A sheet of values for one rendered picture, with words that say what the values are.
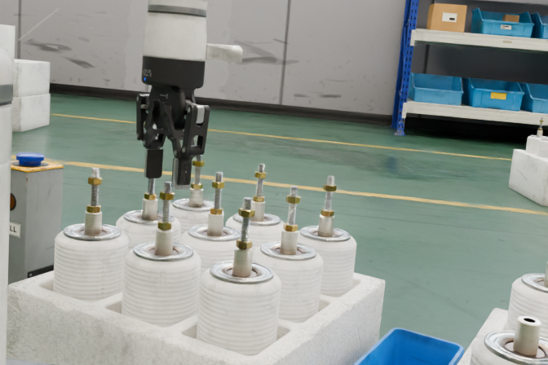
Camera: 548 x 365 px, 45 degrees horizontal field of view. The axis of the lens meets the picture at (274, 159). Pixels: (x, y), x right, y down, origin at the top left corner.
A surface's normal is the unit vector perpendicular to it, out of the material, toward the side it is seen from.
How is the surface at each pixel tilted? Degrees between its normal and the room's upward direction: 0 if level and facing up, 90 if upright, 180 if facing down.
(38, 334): 90
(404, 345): 88
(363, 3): 90
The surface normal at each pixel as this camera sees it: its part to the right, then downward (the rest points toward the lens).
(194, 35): 0.65, 0.14
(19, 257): -0.48, 0.09
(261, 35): -0.11, 0.15
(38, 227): 0.87, 0.15
